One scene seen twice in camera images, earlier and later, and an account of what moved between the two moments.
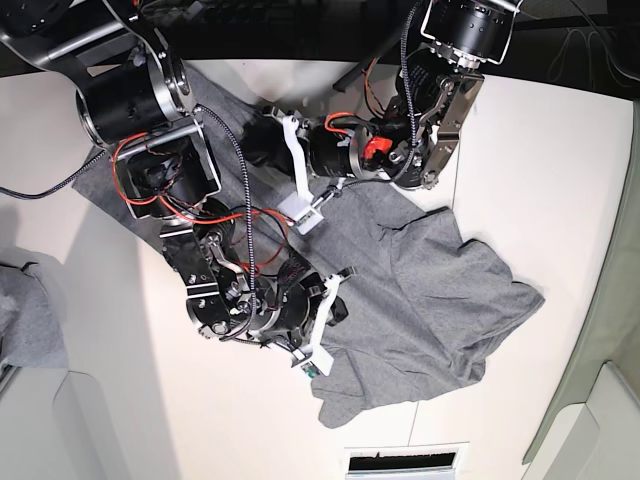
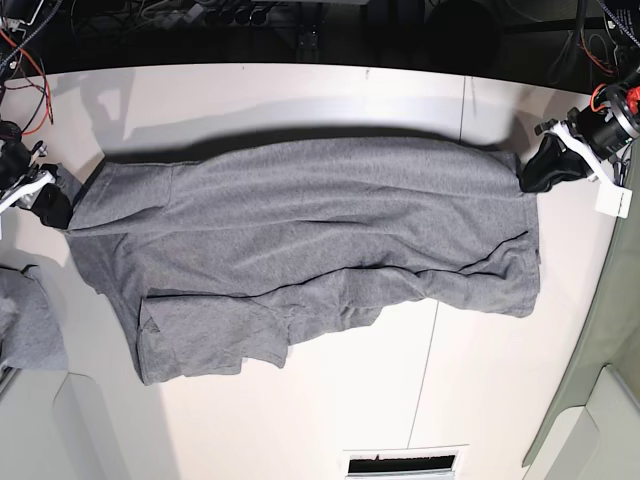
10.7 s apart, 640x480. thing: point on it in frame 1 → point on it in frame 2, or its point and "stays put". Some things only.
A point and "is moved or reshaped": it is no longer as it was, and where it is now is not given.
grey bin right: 590,427 stays put
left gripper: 284,305 → 18,165
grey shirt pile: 32,332 stays put
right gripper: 338,146 → 607,123
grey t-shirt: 421,306 is moved or reshaped
